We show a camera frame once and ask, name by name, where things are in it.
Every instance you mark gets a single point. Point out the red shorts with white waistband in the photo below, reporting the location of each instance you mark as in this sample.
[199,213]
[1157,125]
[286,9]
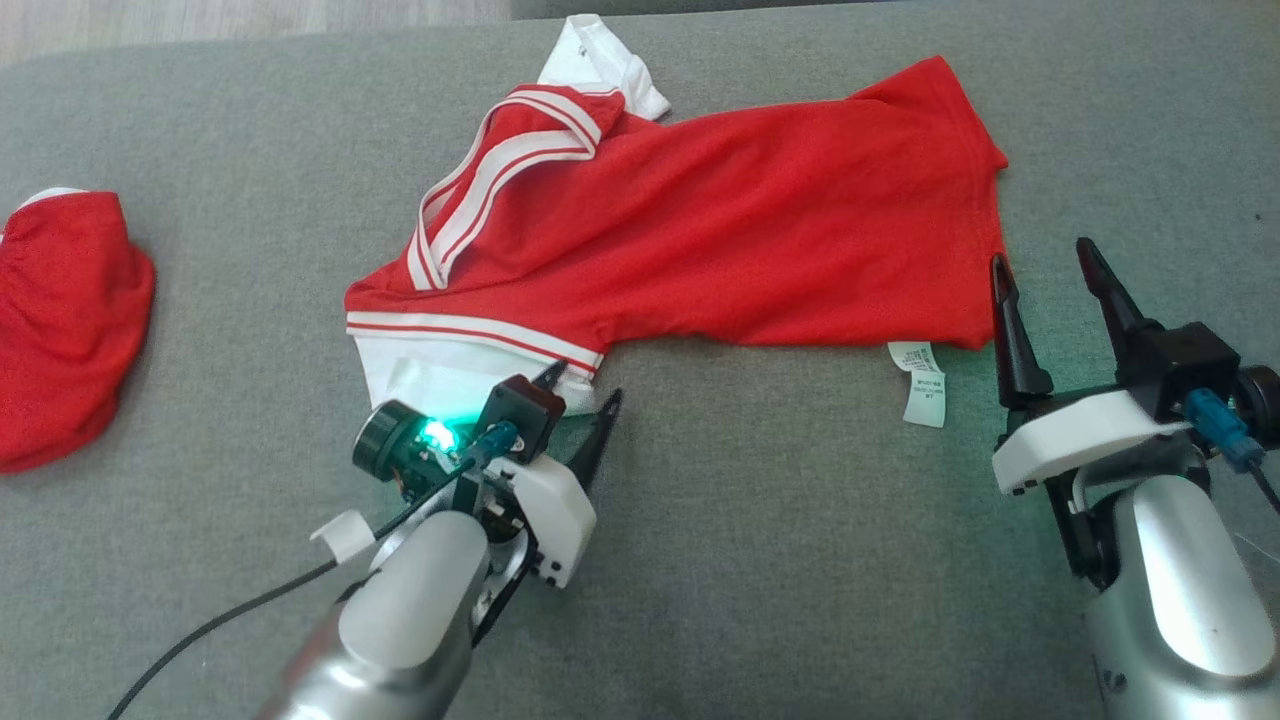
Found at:
[70,320]

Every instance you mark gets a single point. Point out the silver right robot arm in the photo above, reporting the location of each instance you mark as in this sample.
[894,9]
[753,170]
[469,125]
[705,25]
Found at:
[1180,590]

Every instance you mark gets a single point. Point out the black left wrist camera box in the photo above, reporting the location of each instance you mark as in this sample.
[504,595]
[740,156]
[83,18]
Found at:
[525,410]

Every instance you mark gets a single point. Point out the red shirt with white sleeves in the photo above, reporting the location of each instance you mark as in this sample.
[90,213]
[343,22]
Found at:
[750,230]

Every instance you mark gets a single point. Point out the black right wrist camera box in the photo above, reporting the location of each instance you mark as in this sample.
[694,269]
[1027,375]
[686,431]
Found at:
[1185,360]

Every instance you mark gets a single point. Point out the grey fabric sofa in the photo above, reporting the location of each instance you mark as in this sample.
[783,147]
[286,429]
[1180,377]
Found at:
[700,600]

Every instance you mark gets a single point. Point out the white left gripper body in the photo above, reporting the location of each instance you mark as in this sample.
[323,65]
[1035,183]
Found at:
[550,510]

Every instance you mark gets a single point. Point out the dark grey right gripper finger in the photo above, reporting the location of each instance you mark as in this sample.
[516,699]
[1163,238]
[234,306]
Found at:
[1112,300]
[1015,350]

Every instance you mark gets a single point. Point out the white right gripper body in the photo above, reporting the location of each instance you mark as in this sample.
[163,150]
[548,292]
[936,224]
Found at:
[1080,435]

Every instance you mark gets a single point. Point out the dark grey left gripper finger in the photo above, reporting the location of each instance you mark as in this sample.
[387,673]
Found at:
[552,376]
[595,440]

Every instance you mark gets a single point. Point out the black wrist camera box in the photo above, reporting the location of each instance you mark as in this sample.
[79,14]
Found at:
[525,410]
[1185,360]

